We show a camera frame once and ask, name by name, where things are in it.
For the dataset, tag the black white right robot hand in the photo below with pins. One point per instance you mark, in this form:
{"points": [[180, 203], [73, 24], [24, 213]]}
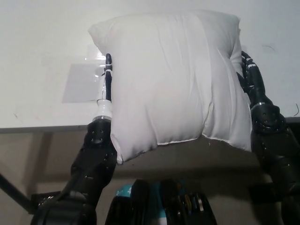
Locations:
{"points": [[255, 82]]}

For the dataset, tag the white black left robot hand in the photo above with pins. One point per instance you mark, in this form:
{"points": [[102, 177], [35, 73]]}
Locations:
{"points": [[108, 82]]}

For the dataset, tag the white square pillow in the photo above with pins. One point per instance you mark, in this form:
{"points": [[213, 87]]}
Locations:
{"points": [[164, 89]]}

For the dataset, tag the black teal robot torso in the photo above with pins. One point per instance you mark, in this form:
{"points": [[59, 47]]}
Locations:
{"points": [[150, 206]]}

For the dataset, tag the black diagonal table leg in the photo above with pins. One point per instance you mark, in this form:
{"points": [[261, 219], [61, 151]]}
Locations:
{"points": [[14, 189]]}

